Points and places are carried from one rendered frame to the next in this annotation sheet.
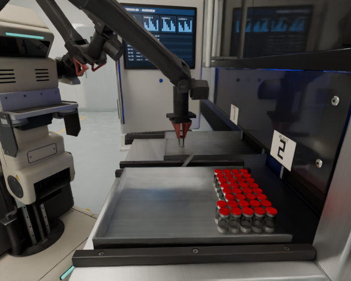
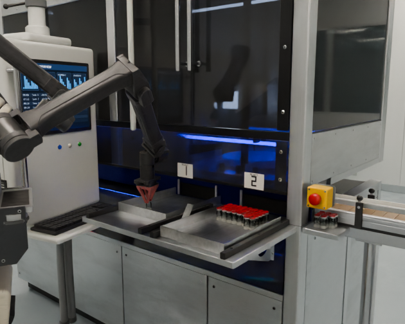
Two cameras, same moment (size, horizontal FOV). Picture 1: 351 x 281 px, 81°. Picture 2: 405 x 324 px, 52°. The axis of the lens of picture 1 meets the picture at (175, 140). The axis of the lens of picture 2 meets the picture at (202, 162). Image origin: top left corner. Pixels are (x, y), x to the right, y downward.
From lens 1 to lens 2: 1.15 m
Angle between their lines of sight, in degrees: 49
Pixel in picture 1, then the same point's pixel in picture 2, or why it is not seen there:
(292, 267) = (287, 229)
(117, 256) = (238, 245)
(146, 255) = (247, 242)
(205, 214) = (236, 229)
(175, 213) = (224, 234)
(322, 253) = (292, 218)
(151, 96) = (51, 169)
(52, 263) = not seen: outside the picture
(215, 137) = (159, 197)
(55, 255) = not seen: outside the picture
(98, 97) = not seen: outside the picture
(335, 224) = (294, 201)
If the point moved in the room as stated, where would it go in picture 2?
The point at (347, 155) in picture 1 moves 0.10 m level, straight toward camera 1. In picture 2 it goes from (292, 171) to (302, 177)
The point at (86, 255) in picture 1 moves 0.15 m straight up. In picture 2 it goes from (228, 251) to (229, 200)
